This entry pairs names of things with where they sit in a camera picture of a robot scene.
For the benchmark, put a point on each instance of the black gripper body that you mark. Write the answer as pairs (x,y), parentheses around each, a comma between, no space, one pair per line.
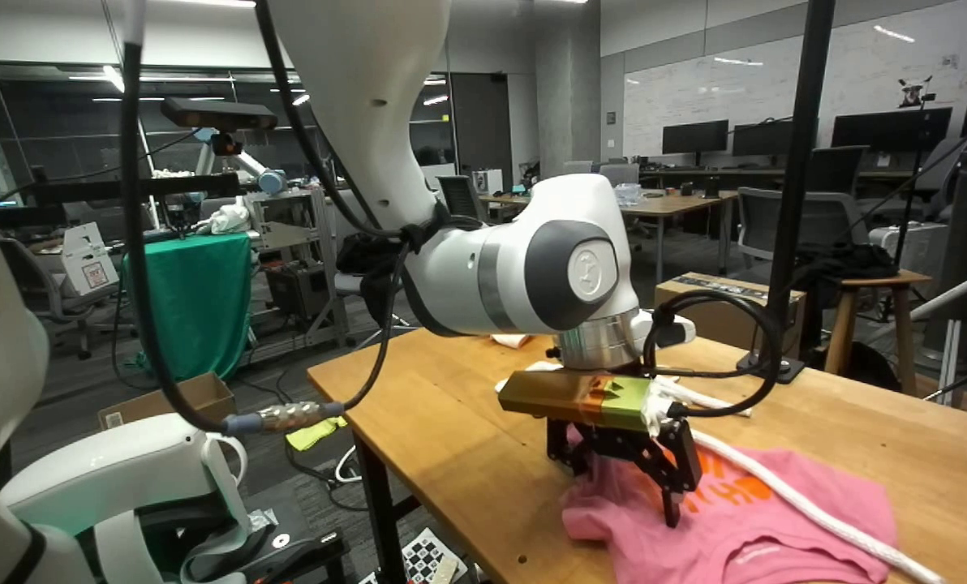
(616,442)

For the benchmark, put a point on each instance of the pink t-shirt orange print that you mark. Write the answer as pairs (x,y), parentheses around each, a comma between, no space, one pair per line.
(765,530)

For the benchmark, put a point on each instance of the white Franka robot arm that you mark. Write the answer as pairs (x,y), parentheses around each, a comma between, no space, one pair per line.
(505,271)

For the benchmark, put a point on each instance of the cardboard box with black tape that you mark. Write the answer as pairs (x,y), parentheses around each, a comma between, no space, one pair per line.
(711,309)

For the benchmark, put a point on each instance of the checkerboard calibration sheet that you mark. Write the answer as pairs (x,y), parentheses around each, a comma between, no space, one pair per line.
(430,560)

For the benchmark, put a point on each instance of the wooden office desk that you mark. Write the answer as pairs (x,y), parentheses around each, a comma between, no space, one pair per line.
(681,201)

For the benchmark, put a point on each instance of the grey mesh office chair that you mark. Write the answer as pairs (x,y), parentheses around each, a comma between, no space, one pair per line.
(753,221)

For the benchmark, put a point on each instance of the black jacket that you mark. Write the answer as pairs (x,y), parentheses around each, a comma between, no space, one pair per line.
(846,271)

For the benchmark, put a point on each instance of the yellow green floor object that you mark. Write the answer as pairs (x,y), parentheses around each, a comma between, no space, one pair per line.
(312,434)

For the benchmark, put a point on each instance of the round wooden stool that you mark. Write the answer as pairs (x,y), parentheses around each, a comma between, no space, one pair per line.
(873,279)

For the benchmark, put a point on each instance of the black vertical stand pole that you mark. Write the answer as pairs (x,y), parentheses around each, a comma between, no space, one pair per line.
(794,215)

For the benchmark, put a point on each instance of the black bag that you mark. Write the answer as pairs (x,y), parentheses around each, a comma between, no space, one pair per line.
(356,253)

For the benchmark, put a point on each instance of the silver tripod leg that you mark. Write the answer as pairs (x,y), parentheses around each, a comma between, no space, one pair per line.
(960,291)

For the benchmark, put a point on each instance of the small open cardboard box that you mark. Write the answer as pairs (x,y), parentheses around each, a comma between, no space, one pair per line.
(209,392)

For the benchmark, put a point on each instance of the green cloth table cover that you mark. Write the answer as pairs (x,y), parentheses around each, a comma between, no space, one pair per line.
(187,304)

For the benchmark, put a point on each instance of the white crumpled bag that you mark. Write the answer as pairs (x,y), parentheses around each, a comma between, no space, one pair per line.
(224,215)

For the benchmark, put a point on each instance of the white paper sign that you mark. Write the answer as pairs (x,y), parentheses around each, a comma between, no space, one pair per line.
(89,261)

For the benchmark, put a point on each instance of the yellow wrist camera box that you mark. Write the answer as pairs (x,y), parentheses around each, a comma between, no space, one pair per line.
(570,392)

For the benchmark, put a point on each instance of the wall whiteboard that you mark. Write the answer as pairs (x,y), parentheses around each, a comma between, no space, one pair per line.
(723,81)

